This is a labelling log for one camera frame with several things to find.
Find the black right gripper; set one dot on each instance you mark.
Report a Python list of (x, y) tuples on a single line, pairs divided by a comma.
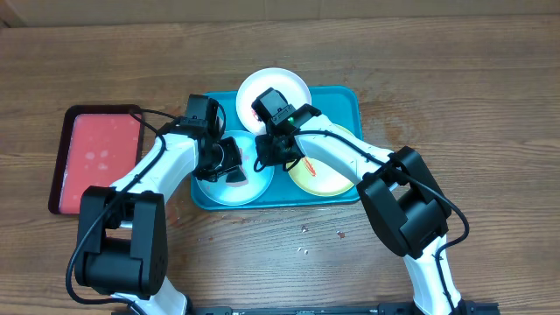
[(271, 158)]

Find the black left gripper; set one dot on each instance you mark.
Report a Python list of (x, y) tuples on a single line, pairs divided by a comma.
[(233, 159)]

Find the green and orange sponge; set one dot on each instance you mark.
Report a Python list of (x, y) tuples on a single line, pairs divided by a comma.
[(236, 178)]

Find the light blue plate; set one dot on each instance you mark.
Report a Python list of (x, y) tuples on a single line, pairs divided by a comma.
[(220, 194)]

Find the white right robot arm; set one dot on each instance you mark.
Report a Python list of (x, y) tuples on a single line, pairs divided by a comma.
[(404, 204)]

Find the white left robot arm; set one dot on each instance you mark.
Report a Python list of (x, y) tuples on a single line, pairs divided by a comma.
[(121, 253)]

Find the blue plastic tray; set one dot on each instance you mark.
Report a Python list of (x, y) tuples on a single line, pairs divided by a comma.
[(341, 105)]

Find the red water tray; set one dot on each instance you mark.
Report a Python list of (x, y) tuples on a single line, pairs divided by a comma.
[(98, 145)]

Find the yellow-green plate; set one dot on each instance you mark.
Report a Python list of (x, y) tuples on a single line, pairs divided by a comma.
[(318, 178)]

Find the white plate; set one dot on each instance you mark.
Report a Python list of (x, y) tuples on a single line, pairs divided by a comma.
[(289, 84)]

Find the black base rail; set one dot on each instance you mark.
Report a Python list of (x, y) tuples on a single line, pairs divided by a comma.
[(406, 308)]

